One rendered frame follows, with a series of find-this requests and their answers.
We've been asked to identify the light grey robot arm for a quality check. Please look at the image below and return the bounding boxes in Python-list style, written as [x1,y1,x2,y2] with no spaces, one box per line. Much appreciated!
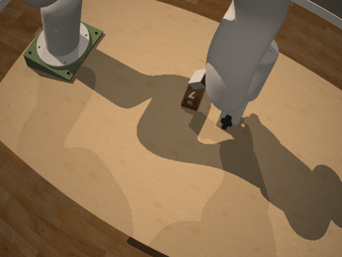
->
[24,0,291,113]

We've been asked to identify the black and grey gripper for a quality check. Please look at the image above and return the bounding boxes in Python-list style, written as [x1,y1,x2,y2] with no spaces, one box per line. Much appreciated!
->
[220,102,248,130]

